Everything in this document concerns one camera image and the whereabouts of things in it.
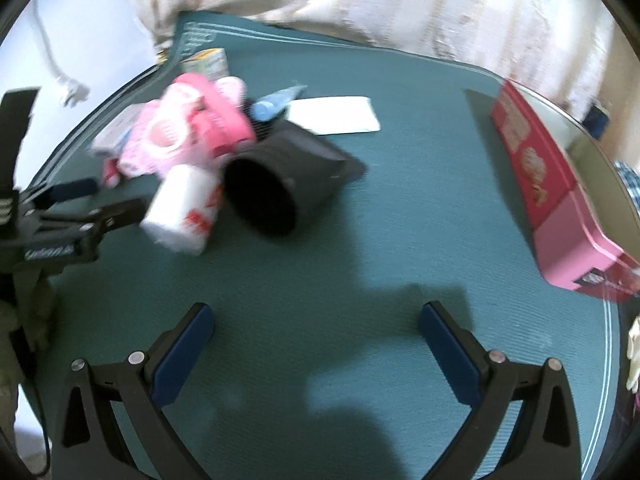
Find white red-print tissue pack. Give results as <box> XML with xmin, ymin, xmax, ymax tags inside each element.
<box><xmin>140</xmin><ymin>164</ymin><xmax>223</xmax><ymax>256</ymax></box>

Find cream patterned curtain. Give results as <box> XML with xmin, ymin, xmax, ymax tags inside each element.
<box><xmin>112</xmin><ymin>0</ymin><xmax>618</xmax><ymax>126</ymax></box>

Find blue white packet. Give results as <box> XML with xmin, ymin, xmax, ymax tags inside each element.
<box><xmin>92</xmin><ymin>107</ymin><xmax>137</xmax><ymax>155</ymax></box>

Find white gloves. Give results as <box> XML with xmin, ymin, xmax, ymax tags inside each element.
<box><xmin>626</xmin><ymin>316</ymin><xmax>640</xmax><ymax>393</ymax></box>

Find blue tube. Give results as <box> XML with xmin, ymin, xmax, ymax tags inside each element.
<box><xmin>250</xmin><ymin>85</ymin><xmax>307</xmax><ymax>121</ymax></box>

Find pink ribbed hair curler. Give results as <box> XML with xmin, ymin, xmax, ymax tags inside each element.
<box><xmin>122</xmin><ymin>95</ymin><xmax>201</xmax><ymax>178</ymax></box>

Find blue checked cloth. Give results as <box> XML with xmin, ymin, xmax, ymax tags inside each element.
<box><xmin>612</xmin><ymin>160</ymin><xmax>640</xmax><ymax>216</ymax></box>

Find black comb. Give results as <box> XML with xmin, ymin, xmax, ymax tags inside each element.
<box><xmin>242</xmin><ymin>102</ymin><xmax>281</xmax><ymax>146</ymax></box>

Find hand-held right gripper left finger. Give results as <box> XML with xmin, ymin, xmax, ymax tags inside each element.
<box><xmin>52</xmin><ymin>302</ymin><xmax>216</xmax><ymax>480</ymax></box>

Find pink foam hair roller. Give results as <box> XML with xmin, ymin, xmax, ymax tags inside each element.
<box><xmin>172</xmin><ymin>72</ymin><xmax>257</xmax><ymax>161</ymax></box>

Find pink red tin box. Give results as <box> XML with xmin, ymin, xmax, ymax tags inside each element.
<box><xmin>487</xmin><ymin>79</ymin><xmax>640</xmax><ymax>303</ymax></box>

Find plain white tissue pack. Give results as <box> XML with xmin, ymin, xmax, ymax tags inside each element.
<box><xmin>285</xmin><ymin>96</ymin><xmax>381</xmax><ymax>136</ymax></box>

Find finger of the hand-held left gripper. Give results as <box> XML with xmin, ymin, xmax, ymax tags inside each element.
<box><xmin>25</xmin><ymin>178</ymin><xmax>99</xmax><ymax>211</ymax></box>
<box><xmin>40</xmin><ymin>198</ymin><xmax>151</xmax><ymax>241</ymax></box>

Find small yellow white box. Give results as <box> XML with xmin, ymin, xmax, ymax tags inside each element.
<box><xmin>180</xmin><ymin>47</ymin><xmax>230</xmax><ymax>78</ymax></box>

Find dark blue object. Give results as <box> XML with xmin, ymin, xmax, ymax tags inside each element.
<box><xmin>585</xmin><ymin>102</ymin><xmax>612</xmax><ymax>136</ymax></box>

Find black cylindrical cup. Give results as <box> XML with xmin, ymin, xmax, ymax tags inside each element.
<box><xmin>222</xmin><ymin>122</ymin><xmax>366</xmax><ymax>237</ymax></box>

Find white power cable with plug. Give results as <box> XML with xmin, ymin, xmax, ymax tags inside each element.
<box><xmin>30</xmin><ymin>0</ymin><xmax>92</xmax><ymax>107</ymax></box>

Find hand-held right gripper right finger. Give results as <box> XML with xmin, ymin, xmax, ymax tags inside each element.
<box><xmin>419</xmin><ymin>301</ymin><xmax>583</xmax><ymax>480</ymax></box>

